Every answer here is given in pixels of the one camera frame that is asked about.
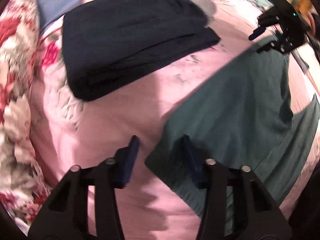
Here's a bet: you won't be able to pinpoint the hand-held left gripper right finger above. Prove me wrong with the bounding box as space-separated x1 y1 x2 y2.
181 134 293 240

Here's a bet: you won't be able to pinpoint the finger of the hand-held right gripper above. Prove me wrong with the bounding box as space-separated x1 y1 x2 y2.
248 5 279 41
256 31 284 53

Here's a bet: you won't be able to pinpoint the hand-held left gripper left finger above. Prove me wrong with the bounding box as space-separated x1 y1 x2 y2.
27 135 140 240

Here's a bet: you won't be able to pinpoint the dark green pants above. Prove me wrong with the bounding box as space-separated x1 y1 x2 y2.
144 39 320 235

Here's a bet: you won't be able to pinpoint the navy folded pants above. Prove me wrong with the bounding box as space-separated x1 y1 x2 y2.
62 0 221 102

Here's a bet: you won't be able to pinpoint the pink floral bedsheet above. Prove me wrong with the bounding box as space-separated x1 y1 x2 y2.
27 0 320 240

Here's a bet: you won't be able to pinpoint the red floral quilt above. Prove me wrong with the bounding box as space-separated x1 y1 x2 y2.
0 0 54 235

